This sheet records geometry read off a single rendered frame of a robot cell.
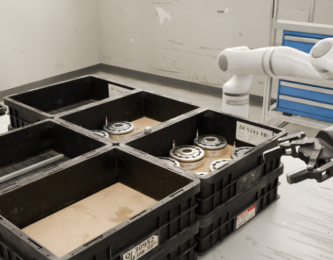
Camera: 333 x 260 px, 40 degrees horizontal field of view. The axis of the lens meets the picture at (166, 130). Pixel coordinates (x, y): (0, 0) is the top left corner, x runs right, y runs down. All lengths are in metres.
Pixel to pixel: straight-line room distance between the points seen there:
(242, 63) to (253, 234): 0.54
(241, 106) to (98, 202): 0.66
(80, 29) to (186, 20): 1.26
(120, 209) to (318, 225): 0.56
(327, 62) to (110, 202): 0.64
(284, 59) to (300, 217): 0.45
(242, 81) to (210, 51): 2.93
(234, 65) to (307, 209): 0.50
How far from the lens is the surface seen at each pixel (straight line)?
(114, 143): 1.26
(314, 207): 1.46
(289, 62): 1.37
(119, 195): 1.21
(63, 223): 1.12
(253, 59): 1.46
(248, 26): 4.28
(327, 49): 1.25
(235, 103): 1.60
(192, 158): 1.32
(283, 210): 1.42
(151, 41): 4.94
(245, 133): 1.44
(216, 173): 1.10
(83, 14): 5.28
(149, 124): 1.65
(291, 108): 3.29
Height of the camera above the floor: 1.44
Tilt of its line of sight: 22 degrees down
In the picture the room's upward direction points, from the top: straight up
